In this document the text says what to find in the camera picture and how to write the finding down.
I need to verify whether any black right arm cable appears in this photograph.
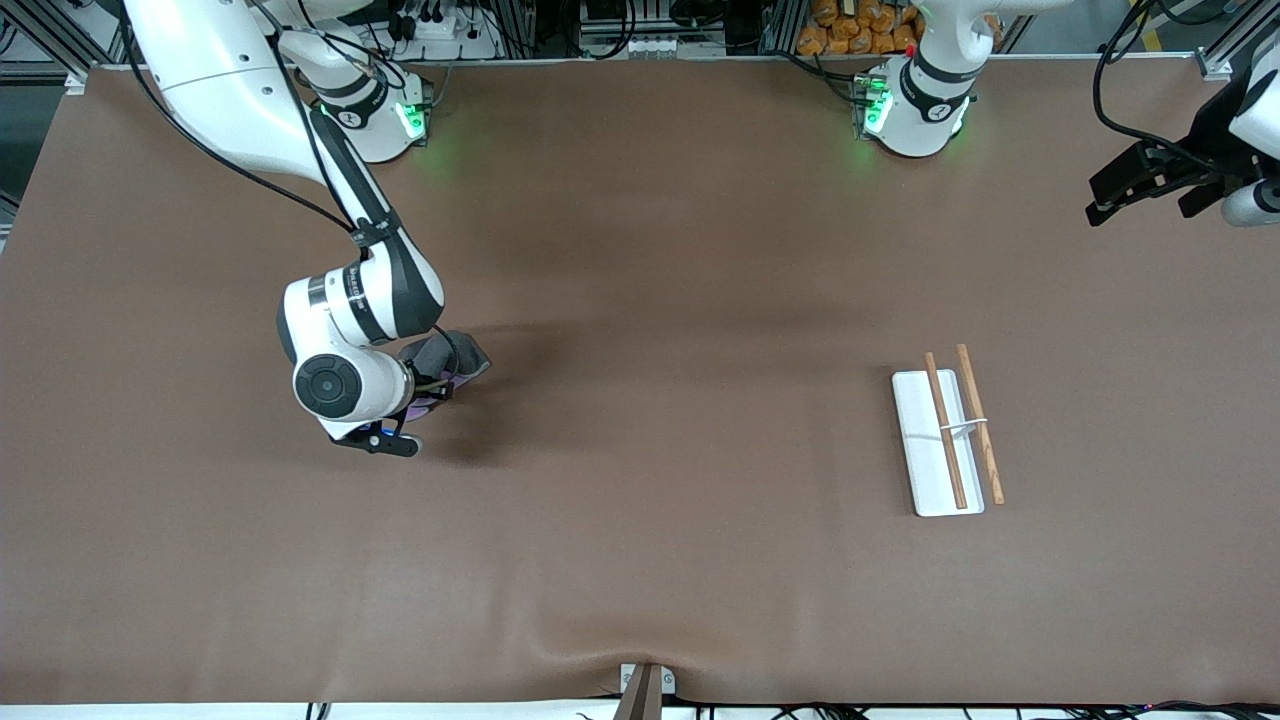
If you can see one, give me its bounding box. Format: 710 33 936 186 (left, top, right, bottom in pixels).
120 0 359 237

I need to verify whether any white power strip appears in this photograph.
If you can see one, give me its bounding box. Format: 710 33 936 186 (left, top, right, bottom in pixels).
398 0 503 61

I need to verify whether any brown table mat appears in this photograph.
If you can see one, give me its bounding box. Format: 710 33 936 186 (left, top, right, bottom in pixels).
0 58 1280 707

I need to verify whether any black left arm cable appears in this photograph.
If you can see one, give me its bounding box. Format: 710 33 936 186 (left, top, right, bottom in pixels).
1093 0 1216 173

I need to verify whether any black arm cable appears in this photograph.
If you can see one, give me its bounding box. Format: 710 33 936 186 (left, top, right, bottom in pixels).
1093 0 1216 173
120 0 359 237

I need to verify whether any grey towel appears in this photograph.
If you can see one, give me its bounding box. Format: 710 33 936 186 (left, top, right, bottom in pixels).
398 329 493 422

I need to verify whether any grey metal table clamp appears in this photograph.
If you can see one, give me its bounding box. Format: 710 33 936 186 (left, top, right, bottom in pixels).
618 662 677 720

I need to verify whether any orange snack bags pile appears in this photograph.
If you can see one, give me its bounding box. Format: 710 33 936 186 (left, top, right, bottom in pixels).
797 0 926 57

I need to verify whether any aluminium frame post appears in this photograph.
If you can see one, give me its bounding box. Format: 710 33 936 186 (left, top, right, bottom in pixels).
0 0 136 93
1195 0 1280 81

